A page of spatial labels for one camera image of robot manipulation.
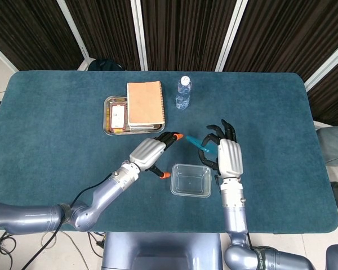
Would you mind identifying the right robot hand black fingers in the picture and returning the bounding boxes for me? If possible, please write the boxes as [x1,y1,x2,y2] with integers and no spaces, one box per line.
[198,119,244,179]

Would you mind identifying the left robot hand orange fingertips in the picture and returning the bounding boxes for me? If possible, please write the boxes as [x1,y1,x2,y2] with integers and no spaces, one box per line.
[128,131,184,180]

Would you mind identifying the teal container lid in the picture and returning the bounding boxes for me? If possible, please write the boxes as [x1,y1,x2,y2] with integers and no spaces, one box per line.
[185,135,217,155]

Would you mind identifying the clear plastic container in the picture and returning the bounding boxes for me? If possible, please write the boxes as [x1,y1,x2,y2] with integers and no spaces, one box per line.
[170,164,212,199]

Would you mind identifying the red box with white label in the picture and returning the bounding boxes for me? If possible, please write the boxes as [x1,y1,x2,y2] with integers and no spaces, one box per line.
[108,102,128,133]

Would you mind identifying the brown spiral notebook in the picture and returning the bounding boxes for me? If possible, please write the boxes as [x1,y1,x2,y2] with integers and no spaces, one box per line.
[126,80,167,127]

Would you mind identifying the stainless steel tray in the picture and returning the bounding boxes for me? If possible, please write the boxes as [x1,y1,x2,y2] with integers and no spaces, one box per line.
[102,95,166,136]

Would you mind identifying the clear plastic water bottle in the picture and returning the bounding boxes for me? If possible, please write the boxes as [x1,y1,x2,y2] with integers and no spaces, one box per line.
[175,75,192,110]

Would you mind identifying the teal velvet table cloth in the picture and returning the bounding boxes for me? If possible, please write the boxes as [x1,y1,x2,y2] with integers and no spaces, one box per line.
[0,70,338,234]

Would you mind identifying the blue-grey robot torso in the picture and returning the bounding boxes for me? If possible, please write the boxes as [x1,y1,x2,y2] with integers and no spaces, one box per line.
[101,232,224,270]

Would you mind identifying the white partition post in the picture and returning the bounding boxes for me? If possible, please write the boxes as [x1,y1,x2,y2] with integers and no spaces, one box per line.
[304,36,338,92]
[215,0,248,71]
[56,0,95,71]
[0,39,17,71]
[130,0,149,71]

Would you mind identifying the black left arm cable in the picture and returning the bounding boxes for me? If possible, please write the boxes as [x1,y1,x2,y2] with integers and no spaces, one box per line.
[24,174,116,270]

